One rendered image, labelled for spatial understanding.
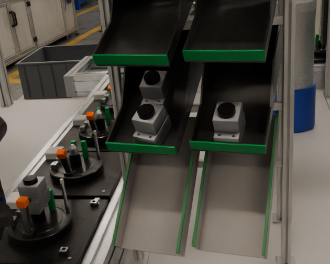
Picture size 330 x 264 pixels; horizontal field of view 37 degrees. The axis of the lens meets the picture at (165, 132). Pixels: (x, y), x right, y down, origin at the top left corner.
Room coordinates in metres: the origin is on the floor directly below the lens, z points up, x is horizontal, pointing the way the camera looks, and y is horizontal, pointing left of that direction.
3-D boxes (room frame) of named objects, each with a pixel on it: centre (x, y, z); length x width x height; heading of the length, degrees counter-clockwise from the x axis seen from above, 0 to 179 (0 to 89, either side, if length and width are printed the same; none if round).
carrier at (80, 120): (1.40, 0.20, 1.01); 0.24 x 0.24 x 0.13; 79
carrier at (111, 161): (1.16, 0.24, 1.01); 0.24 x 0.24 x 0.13; 79
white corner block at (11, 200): (1.02, 0.37, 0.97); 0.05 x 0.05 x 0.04; 79
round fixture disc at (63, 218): (0.90, 0.29, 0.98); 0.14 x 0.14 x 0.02
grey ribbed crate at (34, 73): (3.03, 0.52, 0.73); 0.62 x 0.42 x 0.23; 79
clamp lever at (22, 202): (0.86, 0.30, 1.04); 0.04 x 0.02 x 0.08; 169
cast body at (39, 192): (0.91, 0.29, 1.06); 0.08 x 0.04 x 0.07; 169
